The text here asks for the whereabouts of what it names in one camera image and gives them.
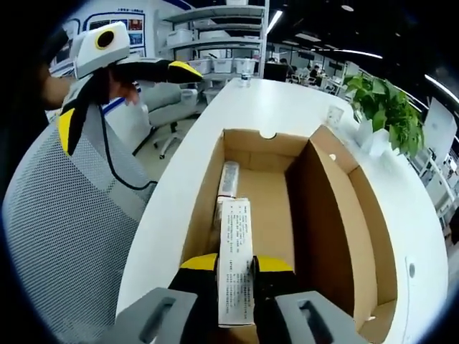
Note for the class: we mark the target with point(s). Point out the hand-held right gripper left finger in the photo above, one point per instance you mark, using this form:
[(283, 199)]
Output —
[(193, 297)]

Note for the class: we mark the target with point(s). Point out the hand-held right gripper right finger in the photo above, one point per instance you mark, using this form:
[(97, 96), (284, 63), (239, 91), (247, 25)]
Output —
[(272, 286)]

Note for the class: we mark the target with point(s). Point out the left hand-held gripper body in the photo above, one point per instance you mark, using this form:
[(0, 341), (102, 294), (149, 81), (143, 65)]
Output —
[(100, 50)]

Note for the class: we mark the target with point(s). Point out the white printed carton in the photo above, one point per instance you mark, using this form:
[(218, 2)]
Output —
[(235, 258)]

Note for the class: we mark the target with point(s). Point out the brown cardboard shoe box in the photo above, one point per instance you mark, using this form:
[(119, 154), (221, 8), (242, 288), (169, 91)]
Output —
[(322, 222)]

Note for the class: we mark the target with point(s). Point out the white pump bottle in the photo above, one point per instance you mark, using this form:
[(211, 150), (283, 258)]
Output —
[(229, 179)]

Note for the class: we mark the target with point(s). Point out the person's left hand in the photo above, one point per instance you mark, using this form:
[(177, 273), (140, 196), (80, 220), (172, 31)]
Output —
[(123, 89)]

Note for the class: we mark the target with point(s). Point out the grey upholstered office chair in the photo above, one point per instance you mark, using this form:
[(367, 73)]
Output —
[(168, 104)]

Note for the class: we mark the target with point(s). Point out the metal storage shelf rack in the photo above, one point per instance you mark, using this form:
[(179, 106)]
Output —
[(215, 43)]

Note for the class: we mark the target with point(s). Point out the white mesh office chair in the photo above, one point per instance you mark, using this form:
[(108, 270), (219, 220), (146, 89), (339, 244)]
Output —
[(64, 222)]

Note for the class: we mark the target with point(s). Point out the white table socket strip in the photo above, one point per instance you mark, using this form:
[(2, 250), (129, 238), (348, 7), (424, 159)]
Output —
[(411, 272)]

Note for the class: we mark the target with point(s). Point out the small glass cup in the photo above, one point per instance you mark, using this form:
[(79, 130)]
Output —
[(334, 114)]

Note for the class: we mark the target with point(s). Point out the green potted plant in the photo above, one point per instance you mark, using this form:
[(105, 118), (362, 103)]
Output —
[(387, 104)]

